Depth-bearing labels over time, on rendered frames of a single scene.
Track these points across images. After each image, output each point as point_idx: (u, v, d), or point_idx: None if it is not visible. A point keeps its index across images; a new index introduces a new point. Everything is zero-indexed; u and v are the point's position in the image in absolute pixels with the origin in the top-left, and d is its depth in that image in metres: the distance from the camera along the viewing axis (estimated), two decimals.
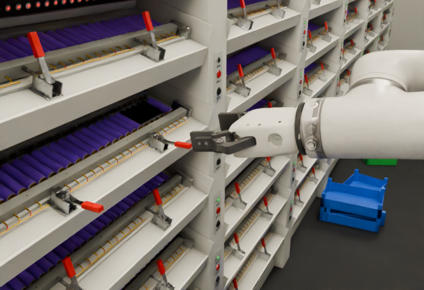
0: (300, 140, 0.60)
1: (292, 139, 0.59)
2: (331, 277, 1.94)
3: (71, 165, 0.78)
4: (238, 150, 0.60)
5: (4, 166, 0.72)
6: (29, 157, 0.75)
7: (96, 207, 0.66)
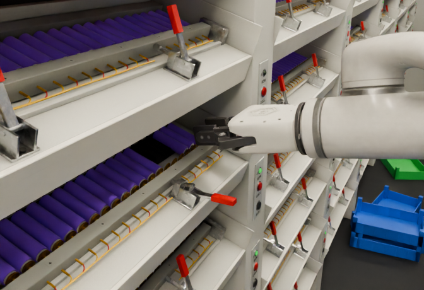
0: None
1: None
2: None
3: (58, 244, 0.50)
4: None
5: None
6: None
7: None
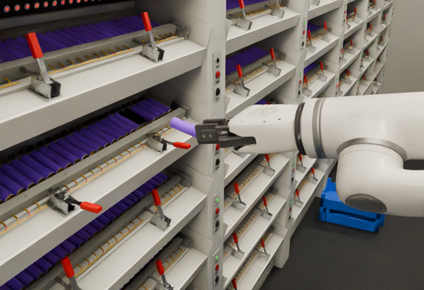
0: None
1: None
2: (330, 277, 1.94)
3: (70, 166, 0.78)
4: None
5: (2, 167, 0.72)
6: (28, 158, 0.76)
7: (95, 208, 0.66)
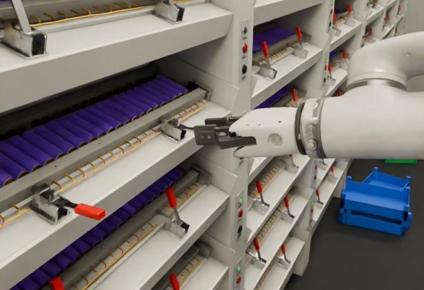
0: (300, 140, 0.60)
1: (292, 139, 0.59)
2: (356, 285, 1.75)
3: (62, 156, 0.59)
4: (231, 147, 0.62)
5: None
6: (6, 145, 0.57)
7: (96, 213, 0.47)
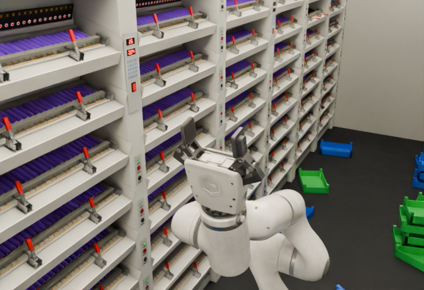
0: None
1: (243, 206, 0.76)
2: (252, 289, 2.55)
3: (36, 235, 1.40)
4: (255, 182, 0.71)
5: None
6: None
7: (25, 240, 1.30)
